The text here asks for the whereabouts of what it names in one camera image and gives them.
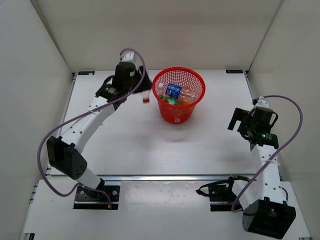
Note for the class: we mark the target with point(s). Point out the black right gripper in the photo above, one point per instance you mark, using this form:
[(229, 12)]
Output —
[(239, 115)]

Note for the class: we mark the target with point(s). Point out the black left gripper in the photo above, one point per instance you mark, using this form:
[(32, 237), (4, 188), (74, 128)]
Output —
[(146, 86)]

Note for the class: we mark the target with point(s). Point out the clear bottle red label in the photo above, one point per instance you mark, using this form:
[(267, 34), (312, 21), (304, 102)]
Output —
[(146, 96)]

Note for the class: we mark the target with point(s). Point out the green plastic soda bottle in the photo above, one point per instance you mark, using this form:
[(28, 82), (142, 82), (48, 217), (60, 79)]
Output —
[(169, 100)]

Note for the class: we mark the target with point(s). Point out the clear bottle blue label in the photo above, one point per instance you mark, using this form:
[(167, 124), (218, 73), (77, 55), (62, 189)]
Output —
[(170, 89)]

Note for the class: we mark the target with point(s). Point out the orange juice bottle barcode label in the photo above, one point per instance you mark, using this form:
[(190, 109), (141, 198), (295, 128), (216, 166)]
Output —
[(187, 94)]

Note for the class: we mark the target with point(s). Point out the orange juice bottle upright-lying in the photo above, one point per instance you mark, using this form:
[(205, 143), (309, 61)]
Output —
[(184, 100)]

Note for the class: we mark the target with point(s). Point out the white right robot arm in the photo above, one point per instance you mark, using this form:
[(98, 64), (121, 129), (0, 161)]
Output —
[(263, 201)]

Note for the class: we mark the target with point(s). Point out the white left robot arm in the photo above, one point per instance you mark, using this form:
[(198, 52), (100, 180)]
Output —
[(65, 151)]

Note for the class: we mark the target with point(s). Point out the red plastic mesh bin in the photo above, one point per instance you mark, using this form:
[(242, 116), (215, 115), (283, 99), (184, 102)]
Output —
[(181, 76)]

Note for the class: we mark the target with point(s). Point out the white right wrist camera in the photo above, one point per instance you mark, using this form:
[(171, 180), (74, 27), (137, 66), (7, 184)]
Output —
[(260, 102)]

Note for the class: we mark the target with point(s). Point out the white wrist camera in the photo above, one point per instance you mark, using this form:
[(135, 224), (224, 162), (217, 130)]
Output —
[(128, 57), (260, 102)]

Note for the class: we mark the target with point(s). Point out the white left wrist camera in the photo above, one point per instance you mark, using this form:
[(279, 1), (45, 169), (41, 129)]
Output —
[(128, 57)]

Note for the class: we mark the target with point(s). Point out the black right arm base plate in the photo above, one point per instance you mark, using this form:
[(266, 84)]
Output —
[(220, 193)]

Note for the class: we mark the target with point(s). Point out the aluminium table edge rail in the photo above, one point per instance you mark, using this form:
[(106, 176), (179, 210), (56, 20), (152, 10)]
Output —
[(166, 178)]

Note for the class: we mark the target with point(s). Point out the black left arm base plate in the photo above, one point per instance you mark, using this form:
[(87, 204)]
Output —
[(91, 200)]

